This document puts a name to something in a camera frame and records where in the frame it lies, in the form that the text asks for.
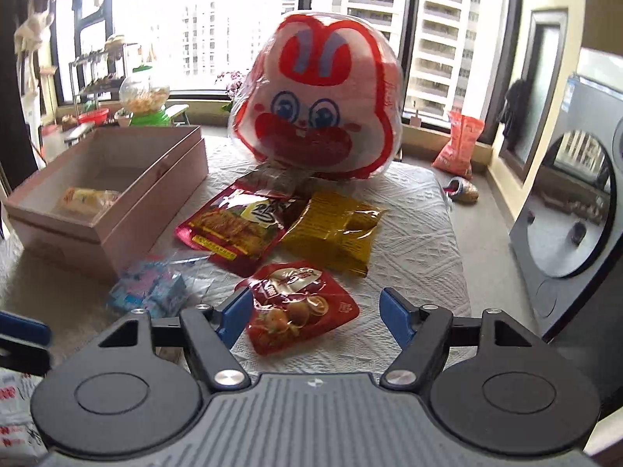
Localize pink orchid plant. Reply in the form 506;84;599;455
214;70;249;114

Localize metal plant rack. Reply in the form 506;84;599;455
68;41;142;108

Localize clear wrapped snack packet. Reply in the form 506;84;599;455
236;165;312;200

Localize candy jar with green base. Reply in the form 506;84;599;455
118;63;172;128

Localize white hanging cloth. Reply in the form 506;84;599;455
14;2;54;54

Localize large red snack packet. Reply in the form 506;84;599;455
175;186;305;276

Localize blue pink wrapped snack packet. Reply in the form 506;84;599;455
106;253;215;319

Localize orange plastic bag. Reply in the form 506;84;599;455
432;111;486;180

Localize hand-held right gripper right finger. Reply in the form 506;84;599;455
378;287;533;392

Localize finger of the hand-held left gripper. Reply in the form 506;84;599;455
0;310;53;375

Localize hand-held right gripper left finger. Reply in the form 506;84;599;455
100;286;254;392

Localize dark hanging garment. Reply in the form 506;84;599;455
500;79;526;153

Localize pink cardboard box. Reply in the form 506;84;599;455
2;125;210;280

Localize red white rabbit snack bag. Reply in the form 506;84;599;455
229;8;405;181

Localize small red snack packet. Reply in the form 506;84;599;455
235;263;361;356

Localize dark framed glass door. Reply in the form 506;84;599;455
497;8;569;186

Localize pale yellow snack packet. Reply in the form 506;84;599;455
53;186;120;217

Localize patterned slipper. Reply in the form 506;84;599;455
442;177;480;204

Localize black appliance with round door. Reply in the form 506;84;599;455
509;49;623;346

